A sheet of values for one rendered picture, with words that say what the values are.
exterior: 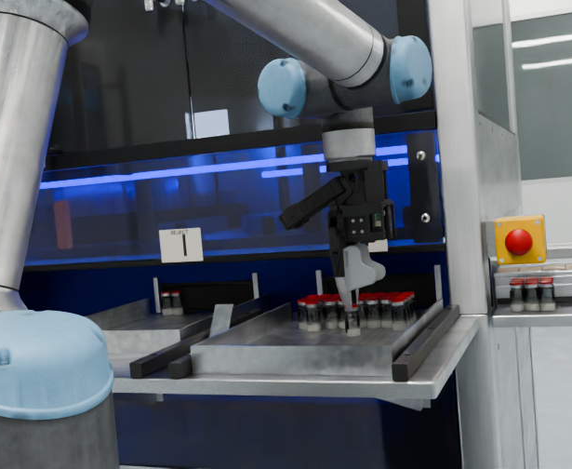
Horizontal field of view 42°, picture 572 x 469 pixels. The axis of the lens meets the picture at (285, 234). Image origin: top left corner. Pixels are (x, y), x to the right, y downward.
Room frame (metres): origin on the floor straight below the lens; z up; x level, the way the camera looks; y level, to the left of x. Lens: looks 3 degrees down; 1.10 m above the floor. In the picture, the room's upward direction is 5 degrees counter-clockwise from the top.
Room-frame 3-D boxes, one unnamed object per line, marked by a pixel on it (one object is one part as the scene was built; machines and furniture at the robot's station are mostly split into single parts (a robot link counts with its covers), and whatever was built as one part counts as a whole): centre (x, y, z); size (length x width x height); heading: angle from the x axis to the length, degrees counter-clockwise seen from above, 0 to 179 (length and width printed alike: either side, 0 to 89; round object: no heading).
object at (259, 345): (1.06, -0.05, 0.90); 0.34 x 0.26 x 0.04; 158
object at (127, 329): (1.29, 0.22, 0.90); 0.34 x 0.26 x 0.04; 159
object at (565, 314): (1.22, -0.40, 0.87); 0.14 x 0.13 x 0.02; 159
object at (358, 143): (1.09, -0.10, 1.16); 0.08 x 0.08 x 0.05
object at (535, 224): (1.18, -0.37, 1.00); 0.08 x 0.07 x 0.07; 159
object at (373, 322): (1.16, -0.09, 0.90); 0.18 x 0.02 x 0.05; 68
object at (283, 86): (1.00, -0.05, 1.23); 0.11 x 0.11 x 0.08; 49
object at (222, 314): (1.07, 0.13, 0.91); 0.14 x 0.03 x 0.06; 159
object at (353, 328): (1.09, -0.09, 0.90); 0.02 x 0.02 x 0.04
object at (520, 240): (1.14, -0.35, 0.99); 0.04 x 0.04 x 0.04; 69
